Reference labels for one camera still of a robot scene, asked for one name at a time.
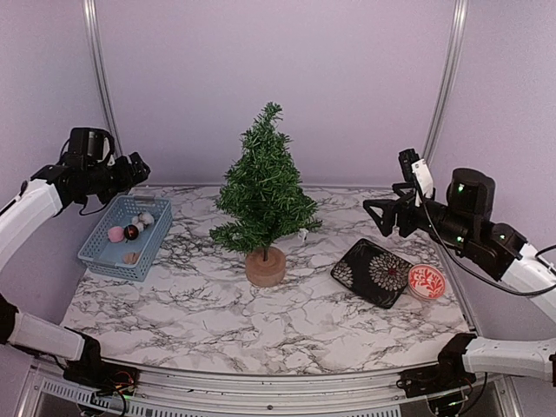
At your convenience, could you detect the aluminium frame post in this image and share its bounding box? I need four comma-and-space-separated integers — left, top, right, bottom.
421, 0, 469, 168
82, 0, 123, 156

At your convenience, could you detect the light blue plastic basket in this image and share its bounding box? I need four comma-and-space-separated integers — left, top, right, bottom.
77, 195, 173, 282

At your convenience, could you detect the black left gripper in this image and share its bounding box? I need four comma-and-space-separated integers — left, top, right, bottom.
86, 151, 149, 204

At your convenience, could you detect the aluminium front rail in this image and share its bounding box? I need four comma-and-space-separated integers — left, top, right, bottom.
14, 357, 523, 416

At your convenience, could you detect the small green christmas tree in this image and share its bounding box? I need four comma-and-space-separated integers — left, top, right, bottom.
209, 102, 321, 288

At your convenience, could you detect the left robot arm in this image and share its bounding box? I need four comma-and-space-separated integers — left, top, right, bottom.
1, 127, 150, 387

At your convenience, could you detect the white fluffy pompom ornament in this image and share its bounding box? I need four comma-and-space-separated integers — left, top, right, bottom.
131, 211, 156, 232

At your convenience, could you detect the left aluminium frame post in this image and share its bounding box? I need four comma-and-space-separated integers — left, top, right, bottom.
82, 0, 123, 156

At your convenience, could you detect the clear string ornament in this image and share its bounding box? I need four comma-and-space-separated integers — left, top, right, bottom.
298, 228, 308, 242

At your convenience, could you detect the dark red ball ornament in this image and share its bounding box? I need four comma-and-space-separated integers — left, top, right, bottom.
123, 224, 140, 241

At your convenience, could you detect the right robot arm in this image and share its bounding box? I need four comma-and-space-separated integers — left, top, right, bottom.
363, 168, 555, 389

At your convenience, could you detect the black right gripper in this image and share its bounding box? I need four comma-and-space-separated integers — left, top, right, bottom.
364, 182, 474, 251

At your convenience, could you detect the beige burlap bow ornament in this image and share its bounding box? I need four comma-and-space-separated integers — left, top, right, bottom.
122, 252, 140, 265

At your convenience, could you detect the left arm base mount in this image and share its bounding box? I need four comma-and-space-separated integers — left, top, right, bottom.
63, 361, 139, 396

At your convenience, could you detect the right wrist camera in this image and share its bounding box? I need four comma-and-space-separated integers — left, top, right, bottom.
398, 149, 435, 207

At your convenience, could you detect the red white patterned bowl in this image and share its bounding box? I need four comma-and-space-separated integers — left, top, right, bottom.
408, 264, 447, 301

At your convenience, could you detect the right aluminium frame post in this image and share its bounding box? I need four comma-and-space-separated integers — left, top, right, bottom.
421, 0, 469, 168

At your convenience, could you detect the pink pompom ornament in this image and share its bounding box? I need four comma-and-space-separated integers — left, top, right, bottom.
107, 226, 125, 243

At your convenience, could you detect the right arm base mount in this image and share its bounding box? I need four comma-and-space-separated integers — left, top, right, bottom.
396, 364, 477, 398

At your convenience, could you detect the black floral rectangular plate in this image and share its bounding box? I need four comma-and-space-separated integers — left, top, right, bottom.
330, 238, 414, 309

